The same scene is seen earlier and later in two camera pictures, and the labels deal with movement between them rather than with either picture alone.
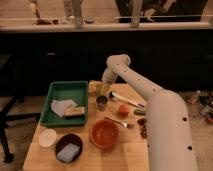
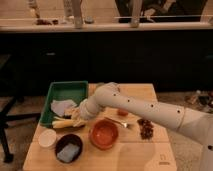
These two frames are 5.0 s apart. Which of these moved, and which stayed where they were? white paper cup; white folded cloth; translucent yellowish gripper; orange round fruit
Moved: translucent yellowish gripper
Stayed: white paper cup; white folded cloth; orange round fruit
